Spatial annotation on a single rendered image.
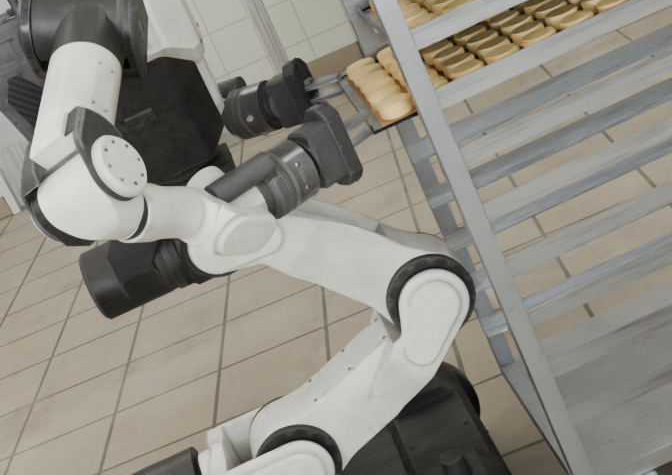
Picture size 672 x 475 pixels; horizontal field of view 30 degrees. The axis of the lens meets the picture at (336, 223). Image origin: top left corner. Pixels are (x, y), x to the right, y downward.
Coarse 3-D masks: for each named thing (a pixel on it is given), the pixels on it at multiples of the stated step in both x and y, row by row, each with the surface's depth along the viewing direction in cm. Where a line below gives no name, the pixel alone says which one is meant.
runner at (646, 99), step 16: (640, 96) 220; (656, 96) 221; (608, 112) 220; (624, 112) 221; (640, 112) 219; (560, 128) 220; (576, 128) 220; (592, 128) 221; (608, 128) 219; (528, 144) 220; (544, 144) 221; (560, 144) 221; (496, 160) 220; (512, 160) 221; (528, 160) 220; (480, 176) 221; (496, 176) 220; (432, 192) 220; (448, 192) 221
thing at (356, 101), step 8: (344, 80) 209; (344, 88) 204; (352, 88) 202; (352, 96) 197; (352, 104) 192; (360, 104) 191; (416, 112) 174; (368, 120) 181; (376, 120) 179; (400, 120) 174; (376, 128) 176; (384, 128) 174
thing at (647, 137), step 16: (656, 128) 178; (608, 144) 178; (624, 144) 178; (640, 144) 178; (656, 144) 179; (576, 160) 178; (592, 160) 178; (608, 160) 178; (544, 176) 178; (560, 176) 178; (576, 176) 178; (512, 192) 178; (528, 192) 178; (544, 192) 178; (496, 208) 178; (512, 208) 178; (464, 224) 181
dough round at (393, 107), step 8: (392, 96) 179; (400, 96) 177; (408, 96) 176; (384, 104) 177; (392, 104) 175; (400, 104) 175; (408, 104) 176; (384, 112) 176; (392, 112) 175; (400, 112) 175
